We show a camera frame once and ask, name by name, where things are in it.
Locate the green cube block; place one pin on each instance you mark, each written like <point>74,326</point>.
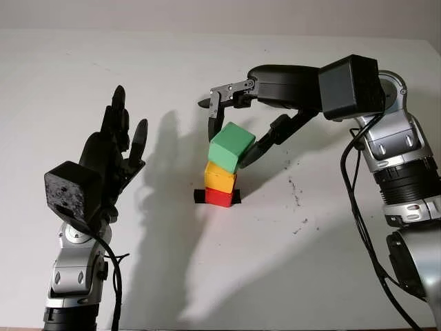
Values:
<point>229,146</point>

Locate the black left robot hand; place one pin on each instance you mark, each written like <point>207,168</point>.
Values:
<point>107,155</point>

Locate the black tape strip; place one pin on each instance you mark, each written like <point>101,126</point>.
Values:
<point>199,196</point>

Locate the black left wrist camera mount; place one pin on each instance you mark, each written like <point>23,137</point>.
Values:
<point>70,189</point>

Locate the yellow cube block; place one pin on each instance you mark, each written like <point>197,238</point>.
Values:
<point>218,177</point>

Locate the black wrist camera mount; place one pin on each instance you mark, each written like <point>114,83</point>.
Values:
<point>348,86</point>
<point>70,189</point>

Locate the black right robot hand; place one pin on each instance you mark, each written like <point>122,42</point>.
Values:
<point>289,86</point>

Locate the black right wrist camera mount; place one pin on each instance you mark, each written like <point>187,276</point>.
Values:
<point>348,86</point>

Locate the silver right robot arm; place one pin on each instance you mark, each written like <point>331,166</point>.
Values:
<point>403,172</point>

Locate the red cube block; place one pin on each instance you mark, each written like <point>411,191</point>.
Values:
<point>217,198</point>

